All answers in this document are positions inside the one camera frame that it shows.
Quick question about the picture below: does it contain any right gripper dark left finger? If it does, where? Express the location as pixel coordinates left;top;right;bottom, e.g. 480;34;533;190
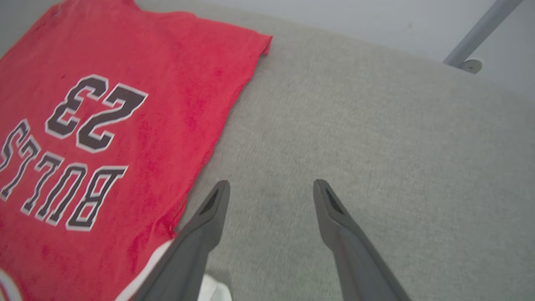
131;180;232;301

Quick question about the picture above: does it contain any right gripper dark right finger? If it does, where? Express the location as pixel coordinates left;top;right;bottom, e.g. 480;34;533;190
313;179;413;301

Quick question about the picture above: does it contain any grey fabric sofa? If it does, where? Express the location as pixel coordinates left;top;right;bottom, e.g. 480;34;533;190
0;0;535;301

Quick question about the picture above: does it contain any red basketball jersey garment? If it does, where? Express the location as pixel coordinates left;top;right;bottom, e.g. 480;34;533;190
0;0;273;301

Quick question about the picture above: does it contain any grey metal pole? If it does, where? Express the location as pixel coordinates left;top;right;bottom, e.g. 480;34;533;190
442;0;525;75

